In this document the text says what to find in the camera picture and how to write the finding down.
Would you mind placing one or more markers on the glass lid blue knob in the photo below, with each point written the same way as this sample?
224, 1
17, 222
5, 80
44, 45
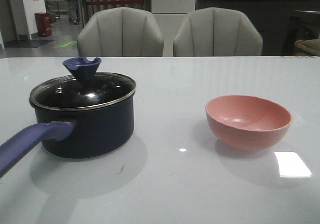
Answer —
85, 88

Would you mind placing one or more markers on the pink plastic bowl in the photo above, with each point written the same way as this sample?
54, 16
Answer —
247, 122

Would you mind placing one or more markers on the left grey upholstered chair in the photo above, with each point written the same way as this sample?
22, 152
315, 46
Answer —
121, 32

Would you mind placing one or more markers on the grey upholstered chair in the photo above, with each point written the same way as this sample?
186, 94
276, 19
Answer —
121, 32
217, 32

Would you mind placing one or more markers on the right grey upholstered chair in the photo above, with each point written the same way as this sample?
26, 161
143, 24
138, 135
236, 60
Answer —
217, 32

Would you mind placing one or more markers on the white refrigerator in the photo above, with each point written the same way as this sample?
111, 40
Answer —
169, 14

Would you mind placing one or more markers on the red barrier belt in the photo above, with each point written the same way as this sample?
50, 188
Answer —
123, 2

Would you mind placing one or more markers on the person in background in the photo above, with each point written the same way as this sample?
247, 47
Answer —
72, 1

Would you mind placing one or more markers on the red bin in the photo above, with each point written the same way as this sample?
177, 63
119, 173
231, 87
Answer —
43, 24

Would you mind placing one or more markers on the dark kitchen counter cabinet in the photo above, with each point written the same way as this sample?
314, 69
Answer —
280, 22

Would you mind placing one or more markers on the beige cushion seat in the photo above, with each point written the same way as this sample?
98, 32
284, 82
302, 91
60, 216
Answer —
308, 47

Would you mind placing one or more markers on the dark blue saucepan purple handle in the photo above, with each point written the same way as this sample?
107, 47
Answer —
72, 134

